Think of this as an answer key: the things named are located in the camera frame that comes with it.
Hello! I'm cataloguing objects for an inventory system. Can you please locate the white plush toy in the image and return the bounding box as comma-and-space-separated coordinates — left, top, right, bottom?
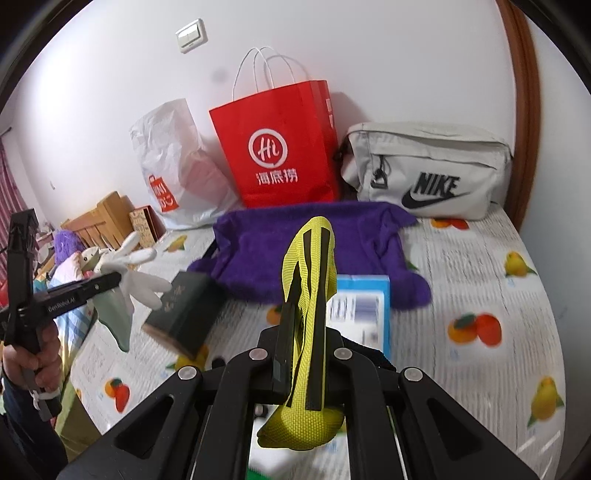
79, 246, 110, 278

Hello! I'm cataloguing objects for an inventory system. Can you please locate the blue tissue pack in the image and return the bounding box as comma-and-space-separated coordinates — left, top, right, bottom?
327, 274, 391, 359

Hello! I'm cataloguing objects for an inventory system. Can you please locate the red paper shopping bag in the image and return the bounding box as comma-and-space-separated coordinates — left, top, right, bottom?
209, 80, 342, 208

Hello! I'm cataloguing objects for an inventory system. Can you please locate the wooden headboard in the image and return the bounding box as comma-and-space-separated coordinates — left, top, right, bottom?
61, 191, 133, 250

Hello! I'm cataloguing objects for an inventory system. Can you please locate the grey Nike waist bag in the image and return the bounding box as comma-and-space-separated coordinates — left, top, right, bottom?
341, 122, 512, 220

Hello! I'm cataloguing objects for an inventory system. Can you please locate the fruit print tablecloth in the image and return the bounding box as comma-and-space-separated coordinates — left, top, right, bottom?
70, 207, 566, 479

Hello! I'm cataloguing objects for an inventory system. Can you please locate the brown wooden door frame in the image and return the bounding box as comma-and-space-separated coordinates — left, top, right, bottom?
497, 1, 542, 230

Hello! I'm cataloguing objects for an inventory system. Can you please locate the dark green rectangular box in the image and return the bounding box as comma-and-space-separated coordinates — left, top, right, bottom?
141, 271, 228, 360

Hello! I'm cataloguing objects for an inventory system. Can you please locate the white glove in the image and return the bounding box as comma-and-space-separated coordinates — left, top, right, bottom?
93, 231, 172, 353

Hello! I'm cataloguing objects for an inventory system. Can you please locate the yellow black pouch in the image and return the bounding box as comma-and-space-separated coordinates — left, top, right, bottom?
257, 216, 345, 451

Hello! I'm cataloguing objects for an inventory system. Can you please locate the person's left hand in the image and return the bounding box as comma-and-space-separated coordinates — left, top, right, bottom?
2, 322, 62, 391

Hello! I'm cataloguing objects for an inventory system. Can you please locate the white plastic Miniso bag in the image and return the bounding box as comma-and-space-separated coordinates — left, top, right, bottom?
129, 98, 240, 230

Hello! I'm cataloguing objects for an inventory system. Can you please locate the purple plush toy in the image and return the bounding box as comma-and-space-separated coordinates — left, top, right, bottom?
54, 229, 86, 266

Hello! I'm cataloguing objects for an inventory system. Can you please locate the white wall light switch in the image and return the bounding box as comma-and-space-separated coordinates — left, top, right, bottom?
175, 18, 208, 54

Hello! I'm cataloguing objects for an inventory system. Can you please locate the purple towel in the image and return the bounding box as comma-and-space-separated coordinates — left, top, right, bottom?
188, 201, 432, 310

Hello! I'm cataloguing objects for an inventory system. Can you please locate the small brown patterned box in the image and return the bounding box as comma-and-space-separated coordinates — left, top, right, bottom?
128, 205, 165, 248

